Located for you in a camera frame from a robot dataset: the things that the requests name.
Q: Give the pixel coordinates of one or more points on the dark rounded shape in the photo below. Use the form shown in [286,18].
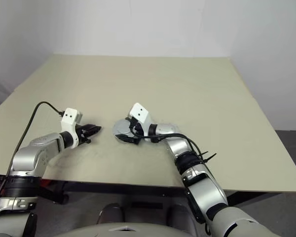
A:
[112,214]

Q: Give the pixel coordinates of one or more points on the black table frame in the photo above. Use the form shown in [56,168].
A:
[113,188]

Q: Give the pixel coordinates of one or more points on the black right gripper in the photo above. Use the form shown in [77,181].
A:
[137,130]

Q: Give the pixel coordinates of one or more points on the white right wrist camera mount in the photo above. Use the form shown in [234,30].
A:
[140,112]

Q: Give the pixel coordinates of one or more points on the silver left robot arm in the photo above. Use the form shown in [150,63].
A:
[34,150]

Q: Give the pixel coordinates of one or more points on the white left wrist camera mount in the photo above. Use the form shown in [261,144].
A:
[70,116]

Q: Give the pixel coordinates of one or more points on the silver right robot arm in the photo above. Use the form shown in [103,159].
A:
[204,187]

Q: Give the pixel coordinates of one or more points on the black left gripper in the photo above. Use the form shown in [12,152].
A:
[83,134]

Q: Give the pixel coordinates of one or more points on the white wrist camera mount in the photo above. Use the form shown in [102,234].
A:
[140,112]
[70,116]

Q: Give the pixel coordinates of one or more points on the round grey motor lid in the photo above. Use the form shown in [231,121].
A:
[121,128]

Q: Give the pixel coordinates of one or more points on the black zip tie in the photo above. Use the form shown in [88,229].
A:
[208,157]

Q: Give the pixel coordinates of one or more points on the grey robot torso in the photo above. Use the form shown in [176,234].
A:
[138,230]

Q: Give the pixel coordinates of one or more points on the red object under table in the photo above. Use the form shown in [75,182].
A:
[45,183]

